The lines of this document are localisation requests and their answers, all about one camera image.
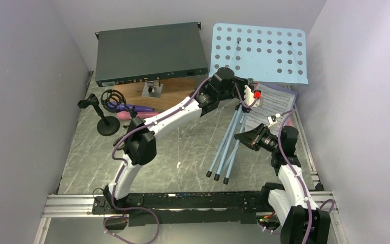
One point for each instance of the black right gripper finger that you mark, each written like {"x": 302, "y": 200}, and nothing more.
{"x": 259, "y": 130}
{"x": 246, "y": 139}

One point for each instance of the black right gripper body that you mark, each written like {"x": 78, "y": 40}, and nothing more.
{"x": 267, "y": 141}

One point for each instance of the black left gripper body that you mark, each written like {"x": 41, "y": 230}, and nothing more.
{"x": 240, "y": 85}

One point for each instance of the light blue music stand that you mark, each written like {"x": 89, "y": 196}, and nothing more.
{"x": 268, "y": 55}

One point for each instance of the purple microphone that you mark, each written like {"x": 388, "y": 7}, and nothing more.
{"x": 137, "y": 107}

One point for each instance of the black tripod mic stand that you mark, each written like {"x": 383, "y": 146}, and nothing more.
{"x": 114, "y": 101}

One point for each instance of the black round-base mic stand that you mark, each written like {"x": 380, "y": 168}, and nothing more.
{"x": 107, "y": 125}

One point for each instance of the lavender sheet music page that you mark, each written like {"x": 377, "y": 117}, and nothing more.
{"x": 291, "y": 89}

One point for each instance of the pink microphone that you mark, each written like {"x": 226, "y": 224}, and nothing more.
{"x": 125, "y": 115}

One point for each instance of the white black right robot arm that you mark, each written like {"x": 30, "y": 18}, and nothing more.
{"x": 300, "y": 218}

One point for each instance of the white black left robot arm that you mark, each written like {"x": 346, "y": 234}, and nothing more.
{"x": 137, "y": 147}

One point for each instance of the wooden board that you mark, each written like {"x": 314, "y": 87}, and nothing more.
{"x": 173, "y": 92}

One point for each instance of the dark green rack unit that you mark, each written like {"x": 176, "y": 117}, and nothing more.
{"x": 149, "y": 53}

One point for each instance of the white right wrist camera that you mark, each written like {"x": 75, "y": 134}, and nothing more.
{"x": 273, "y": 119}

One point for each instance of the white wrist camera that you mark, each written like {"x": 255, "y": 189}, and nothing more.
{"x": 252, "y": 97}
{"x": 273, "y": 119}

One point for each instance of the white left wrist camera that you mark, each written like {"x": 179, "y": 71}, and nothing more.
{"x": 252, "y": 97}

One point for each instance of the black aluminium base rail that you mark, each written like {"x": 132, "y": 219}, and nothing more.
{"x": 141, "y": 209}

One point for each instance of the grey metal bracket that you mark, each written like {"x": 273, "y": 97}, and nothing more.
{"x": 152, "y": 89}

